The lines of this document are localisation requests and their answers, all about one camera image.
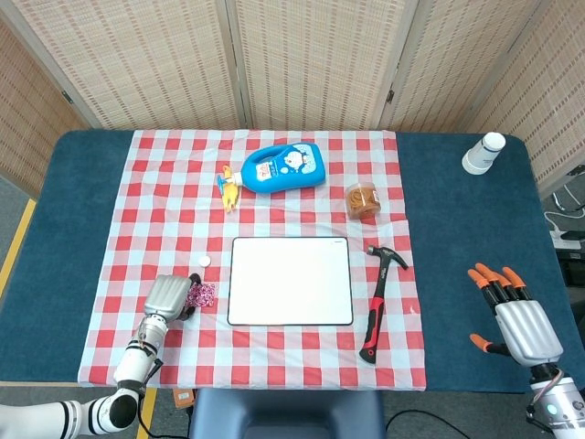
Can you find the silver left robot hand black fingers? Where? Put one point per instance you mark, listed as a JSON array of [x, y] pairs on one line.
[[166, 295]]

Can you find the silver right robot hand orange fingertips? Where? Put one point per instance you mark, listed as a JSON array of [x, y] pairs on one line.
[[525, 324]]

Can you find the pink patterned small packet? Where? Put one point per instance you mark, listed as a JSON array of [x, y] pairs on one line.
[[203, 295]]

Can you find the small white disc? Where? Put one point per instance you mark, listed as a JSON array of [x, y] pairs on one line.
[[204, 261]]

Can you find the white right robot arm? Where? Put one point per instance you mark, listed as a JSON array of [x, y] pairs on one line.
[[562, 402]]

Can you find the blue padded robot base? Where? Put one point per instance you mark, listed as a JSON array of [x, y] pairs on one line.
[[288, 414]]

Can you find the white power strip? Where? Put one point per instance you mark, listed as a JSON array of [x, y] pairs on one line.
[[566, 240]]

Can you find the orange box on floor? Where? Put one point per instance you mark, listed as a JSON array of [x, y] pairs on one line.
[[183, 399]]

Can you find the dark blue table cover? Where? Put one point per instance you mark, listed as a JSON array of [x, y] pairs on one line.
[[457, 228]]

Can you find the yellow rubber chicken toy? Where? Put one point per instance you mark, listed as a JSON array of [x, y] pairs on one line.
[[230, 194]]

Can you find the red white checkered tablecloth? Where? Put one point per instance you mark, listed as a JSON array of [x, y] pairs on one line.
[[274, 352]]

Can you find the black red claw hammer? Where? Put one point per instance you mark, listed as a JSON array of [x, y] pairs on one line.
[[379, 297]]

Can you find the blue pump bottle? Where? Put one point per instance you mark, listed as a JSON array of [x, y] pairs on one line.
[[285, 169]]

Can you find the clear jar of rubber bands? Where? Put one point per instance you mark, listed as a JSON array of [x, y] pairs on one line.
[[363, 200]]

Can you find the woven folding screen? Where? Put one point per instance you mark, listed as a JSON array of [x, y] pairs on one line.
[[151, 59]]

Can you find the white rectangular board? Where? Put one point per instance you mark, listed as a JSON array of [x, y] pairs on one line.
[[290, 281]]

